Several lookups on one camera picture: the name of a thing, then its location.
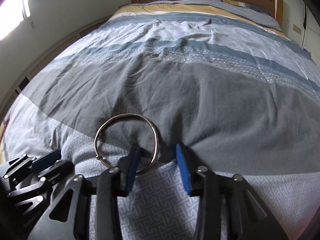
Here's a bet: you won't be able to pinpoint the large silver hoop bangle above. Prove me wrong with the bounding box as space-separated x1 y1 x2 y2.
94 113 160 176

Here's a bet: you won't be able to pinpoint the striped bed duvet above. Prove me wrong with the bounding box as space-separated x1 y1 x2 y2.
2 0 319 239

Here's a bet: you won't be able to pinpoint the window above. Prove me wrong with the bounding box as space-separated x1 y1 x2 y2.
1 0 31 40

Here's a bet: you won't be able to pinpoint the striped pillow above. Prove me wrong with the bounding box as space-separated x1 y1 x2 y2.
208 0 272 16

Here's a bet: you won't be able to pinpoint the white wardrobe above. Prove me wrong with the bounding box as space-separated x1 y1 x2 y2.
302 5 319 64

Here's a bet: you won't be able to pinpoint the low white wall cabinet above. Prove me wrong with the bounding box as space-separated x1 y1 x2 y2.
1 15 111 116

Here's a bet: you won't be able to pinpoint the wall switch plate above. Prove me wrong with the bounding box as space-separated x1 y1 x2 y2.
292 24 302 35

